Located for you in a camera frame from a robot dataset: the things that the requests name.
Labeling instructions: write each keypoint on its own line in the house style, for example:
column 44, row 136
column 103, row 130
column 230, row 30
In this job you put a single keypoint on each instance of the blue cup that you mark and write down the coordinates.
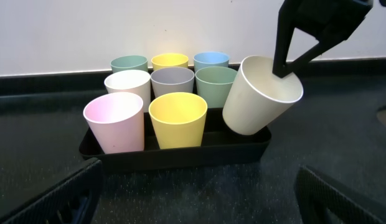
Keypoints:
column 210, row 59

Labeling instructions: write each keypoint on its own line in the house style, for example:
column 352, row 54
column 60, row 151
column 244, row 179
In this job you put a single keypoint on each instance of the green cup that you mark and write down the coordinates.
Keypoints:
column 214, row 88
column 129, row 62

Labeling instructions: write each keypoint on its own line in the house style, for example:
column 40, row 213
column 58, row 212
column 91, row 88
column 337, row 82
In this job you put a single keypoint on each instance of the black tray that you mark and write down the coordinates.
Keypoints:
column 180, row 158

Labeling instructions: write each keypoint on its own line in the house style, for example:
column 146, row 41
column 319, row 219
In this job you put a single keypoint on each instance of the white cup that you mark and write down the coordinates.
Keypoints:
column 127, row 82
column 252, row 105

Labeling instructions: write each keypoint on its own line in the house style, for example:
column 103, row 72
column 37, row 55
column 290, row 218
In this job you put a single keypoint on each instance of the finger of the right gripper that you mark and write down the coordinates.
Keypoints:
column 308, row 57
column 281, row 46

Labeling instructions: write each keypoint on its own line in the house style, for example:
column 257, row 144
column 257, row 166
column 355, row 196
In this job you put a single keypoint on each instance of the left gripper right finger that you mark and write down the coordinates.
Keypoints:
column 323, row 199

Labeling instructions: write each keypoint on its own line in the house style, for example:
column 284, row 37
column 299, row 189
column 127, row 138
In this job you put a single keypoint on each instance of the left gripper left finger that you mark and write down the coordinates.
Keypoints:
column 62, row 202

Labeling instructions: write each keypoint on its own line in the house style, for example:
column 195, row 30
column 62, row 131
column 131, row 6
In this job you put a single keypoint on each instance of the yellow cup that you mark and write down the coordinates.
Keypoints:
column 169, row 60
column 179, row 129

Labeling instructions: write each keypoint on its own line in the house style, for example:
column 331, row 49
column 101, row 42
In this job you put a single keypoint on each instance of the grey cup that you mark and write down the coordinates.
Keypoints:
column 172, row 80

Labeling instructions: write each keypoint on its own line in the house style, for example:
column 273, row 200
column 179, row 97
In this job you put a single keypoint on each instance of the pink cup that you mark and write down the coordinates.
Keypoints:
column 116, row 129

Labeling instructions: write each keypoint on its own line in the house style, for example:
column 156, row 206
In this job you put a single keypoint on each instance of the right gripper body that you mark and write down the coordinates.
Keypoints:
column 330, row 18

